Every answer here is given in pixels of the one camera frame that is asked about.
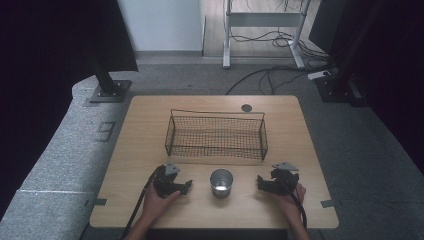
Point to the person's right hand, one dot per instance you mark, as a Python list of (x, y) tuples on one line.
[(289, 202)]

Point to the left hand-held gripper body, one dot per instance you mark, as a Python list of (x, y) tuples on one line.
[(165, 181)]

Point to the grey tape piece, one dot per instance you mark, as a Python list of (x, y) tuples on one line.
[(327, 203), (100, 201)]

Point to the white desk frame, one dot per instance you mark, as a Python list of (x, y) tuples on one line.
[(263, 19)]

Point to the person's left hand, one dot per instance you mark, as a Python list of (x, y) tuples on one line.
[(156, 204)]

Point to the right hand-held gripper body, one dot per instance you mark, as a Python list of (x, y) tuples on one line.
[(285, 180)]

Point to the black curtain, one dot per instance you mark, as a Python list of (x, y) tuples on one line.
[(50, 66), (396, 83)]

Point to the metal cup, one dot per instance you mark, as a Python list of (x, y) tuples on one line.
[(221, 184)]

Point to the black stand with base plate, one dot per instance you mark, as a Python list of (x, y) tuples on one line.
[(340, 87), (110, 89)]

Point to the white power strip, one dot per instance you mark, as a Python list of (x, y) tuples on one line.
[(318, 75)]

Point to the round grey table grommet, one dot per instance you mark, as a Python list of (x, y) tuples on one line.
[(246, 107)]

